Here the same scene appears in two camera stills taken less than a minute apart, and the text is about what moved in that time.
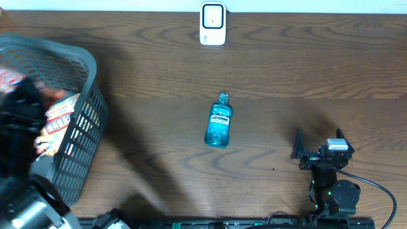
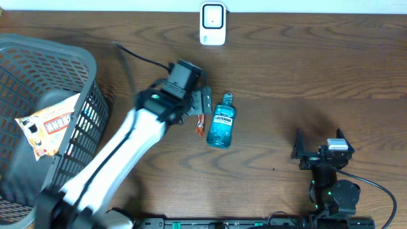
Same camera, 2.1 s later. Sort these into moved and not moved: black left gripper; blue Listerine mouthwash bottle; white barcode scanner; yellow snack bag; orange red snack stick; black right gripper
Moved: black left gripper; orange red snack stick
Not moved: blue Listerine mouthwash bottle; white barcode scanner; yellow snack bag; black right gripper
